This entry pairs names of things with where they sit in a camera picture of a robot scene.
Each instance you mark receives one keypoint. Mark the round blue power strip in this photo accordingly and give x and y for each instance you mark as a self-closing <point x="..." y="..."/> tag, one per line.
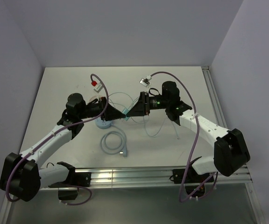
<point x="102" y="124"/>

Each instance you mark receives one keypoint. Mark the right side aluminium rail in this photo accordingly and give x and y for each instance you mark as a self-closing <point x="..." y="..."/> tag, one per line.
<point x="214" y="97"/>

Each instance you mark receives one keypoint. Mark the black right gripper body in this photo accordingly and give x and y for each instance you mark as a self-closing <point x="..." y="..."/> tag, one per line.
<point x="158" y="102"/>

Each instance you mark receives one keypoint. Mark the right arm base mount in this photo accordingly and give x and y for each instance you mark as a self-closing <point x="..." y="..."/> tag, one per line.
<point x="192" y="177"/>

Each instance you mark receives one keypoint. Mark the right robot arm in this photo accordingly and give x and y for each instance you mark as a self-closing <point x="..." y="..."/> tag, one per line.
<point x="230" y="151"/>

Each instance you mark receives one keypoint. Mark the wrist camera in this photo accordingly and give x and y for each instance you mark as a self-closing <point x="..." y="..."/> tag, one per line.
<point x="146" y="81"/>
<point x="97" y="87"/>

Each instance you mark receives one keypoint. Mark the aluminium rail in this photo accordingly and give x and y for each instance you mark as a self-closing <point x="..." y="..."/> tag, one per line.
<point x="102" y="178"/>
<point x="214" y="97"/>

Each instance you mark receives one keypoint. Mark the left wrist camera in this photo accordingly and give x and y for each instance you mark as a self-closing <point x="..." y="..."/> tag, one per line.
<point x="97" y="87"/>

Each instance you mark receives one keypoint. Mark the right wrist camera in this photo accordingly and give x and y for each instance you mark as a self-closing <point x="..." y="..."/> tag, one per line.
<point x="146" y="81"/>

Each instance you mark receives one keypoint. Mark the teal charger plug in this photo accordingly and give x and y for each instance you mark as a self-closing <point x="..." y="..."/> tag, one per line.
<point x="125" y="112"/>

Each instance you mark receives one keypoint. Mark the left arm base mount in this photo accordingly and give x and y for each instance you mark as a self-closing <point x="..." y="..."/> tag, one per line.
<point x="80" y="181"/>

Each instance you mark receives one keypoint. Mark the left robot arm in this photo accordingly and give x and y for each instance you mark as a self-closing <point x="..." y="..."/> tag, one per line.
<point x="36" y="156"/>

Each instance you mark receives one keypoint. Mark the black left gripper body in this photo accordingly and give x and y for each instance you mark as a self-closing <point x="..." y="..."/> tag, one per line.
<point x="91" y="110"/>

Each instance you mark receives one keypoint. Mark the front aluminium rail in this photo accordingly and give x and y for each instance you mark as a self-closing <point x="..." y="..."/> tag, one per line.
<point x="102" y="178"/>

